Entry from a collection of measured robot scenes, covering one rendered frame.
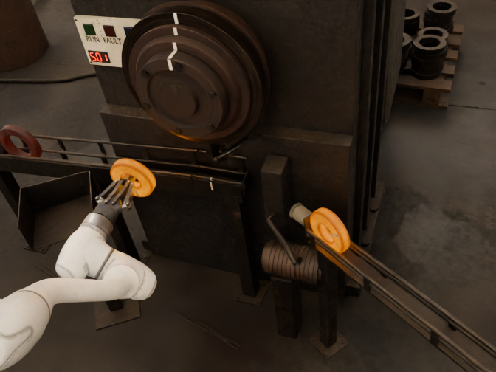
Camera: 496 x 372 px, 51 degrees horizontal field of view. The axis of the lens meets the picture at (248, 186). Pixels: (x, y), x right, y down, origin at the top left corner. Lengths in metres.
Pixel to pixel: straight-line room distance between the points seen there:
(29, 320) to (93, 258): 0.52
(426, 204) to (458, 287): 0.51
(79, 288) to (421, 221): 1.80
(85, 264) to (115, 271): 0.09
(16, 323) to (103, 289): 0.40
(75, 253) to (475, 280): 1.70
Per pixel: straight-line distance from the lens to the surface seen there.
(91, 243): 1.59
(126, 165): 1.74
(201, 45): 1.52
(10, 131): 2.35
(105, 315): 2.51
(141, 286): 1.58
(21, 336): 1.07
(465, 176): 2.97
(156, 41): 1.57
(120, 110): 2.06
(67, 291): 1.33
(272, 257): 1.86
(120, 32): 1.85
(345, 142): 1.74
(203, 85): 1.51
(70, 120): 3.73
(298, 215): 1.76
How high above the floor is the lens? 1.98
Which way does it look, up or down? 44 degrees down
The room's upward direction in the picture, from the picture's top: 9 degrees counter-clockwise
